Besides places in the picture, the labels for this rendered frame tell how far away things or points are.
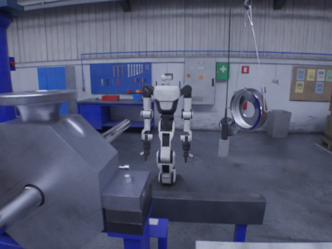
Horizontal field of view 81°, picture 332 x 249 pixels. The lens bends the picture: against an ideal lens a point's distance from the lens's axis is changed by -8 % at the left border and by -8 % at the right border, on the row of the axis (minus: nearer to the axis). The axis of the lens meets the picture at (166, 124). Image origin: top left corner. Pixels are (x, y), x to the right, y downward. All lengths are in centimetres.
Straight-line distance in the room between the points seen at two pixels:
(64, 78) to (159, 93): 439
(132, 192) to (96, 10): 626
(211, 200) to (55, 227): 69
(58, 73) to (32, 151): 572
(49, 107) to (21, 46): 722
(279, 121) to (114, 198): 529
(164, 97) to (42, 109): 162
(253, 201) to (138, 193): 65
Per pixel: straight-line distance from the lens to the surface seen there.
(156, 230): 102
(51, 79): 654
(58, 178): 73
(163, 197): 110
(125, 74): 604
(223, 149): 154
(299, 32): 655
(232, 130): 214
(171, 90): 219
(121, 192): 69
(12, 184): 85
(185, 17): 605
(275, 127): 573
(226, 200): 111
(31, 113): 75
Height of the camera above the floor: 146
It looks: 13 degrees down
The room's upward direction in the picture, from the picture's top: straight up
